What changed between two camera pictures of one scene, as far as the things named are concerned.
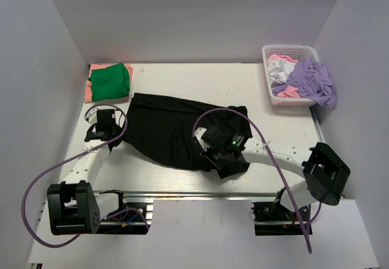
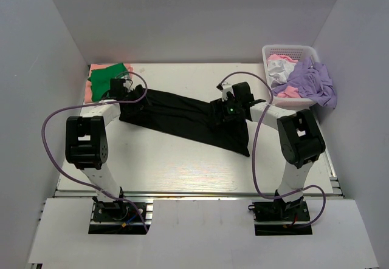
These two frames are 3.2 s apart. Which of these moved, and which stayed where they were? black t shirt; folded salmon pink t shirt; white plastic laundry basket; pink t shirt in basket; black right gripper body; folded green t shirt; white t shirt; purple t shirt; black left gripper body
Moved: black t shirt; black right gripper body; black left gripper body
Stayed: folded salmon pink t shirt; purple t shirt; white plastic laundry basket; pink t shirt in basket; white t shirt; folded green t shirt
